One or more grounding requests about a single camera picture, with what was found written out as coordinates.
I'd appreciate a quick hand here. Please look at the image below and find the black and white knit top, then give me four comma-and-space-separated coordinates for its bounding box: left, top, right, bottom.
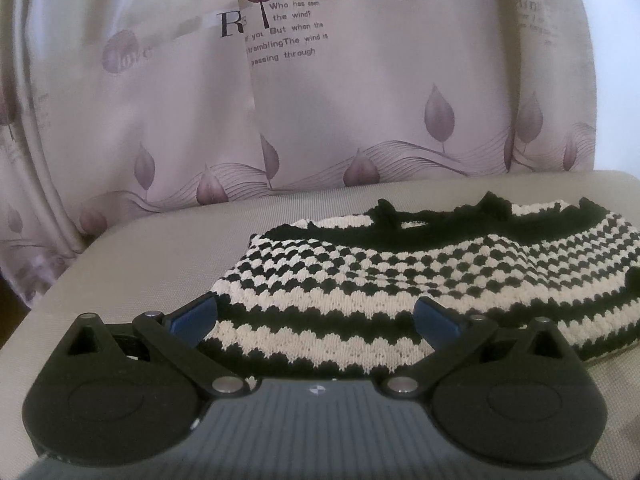
200, 192, 640, 380

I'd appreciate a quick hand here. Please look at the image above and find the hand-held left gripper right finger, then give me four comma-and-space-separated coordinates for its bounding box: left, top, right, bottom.
379, 296, 568, 401

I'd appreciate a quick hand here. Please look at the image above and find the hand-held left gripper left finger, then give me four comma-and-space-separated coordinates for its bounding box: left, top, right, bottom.
62, 294, 252, 400

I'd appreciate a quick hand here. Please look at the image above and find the pale leaf print curtain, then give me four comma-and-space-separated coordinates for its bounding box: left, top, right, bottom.
0, 0, 601, 283

